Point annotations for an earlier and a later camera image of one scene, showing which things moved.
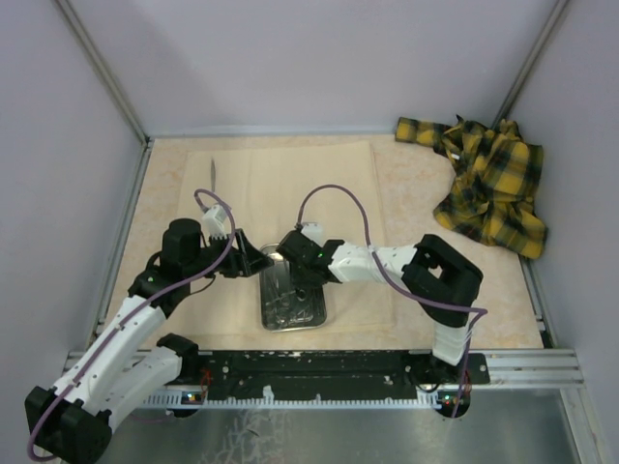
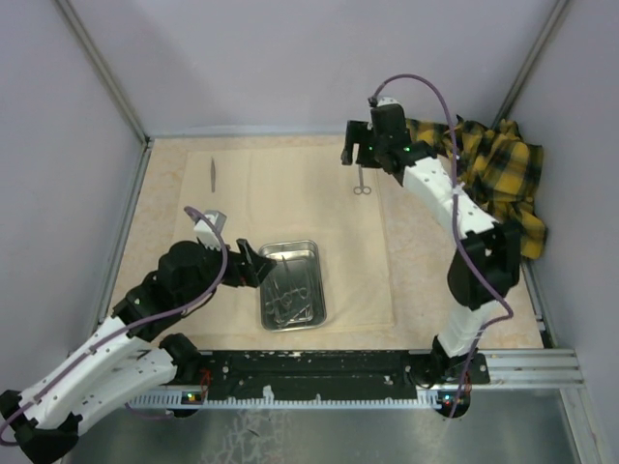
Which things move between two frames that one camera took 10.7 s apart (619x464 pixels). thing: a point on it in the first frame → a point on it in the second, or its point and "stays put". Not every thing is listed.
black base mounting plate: [335, 370] stays put
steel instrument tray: [285, 306] stays put
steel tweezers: [213, 173] stays put
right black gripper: [300, 281] → [357, 134]
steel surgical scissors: [300, 295] → [362, 188]
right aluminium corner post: [528, 61] stays put
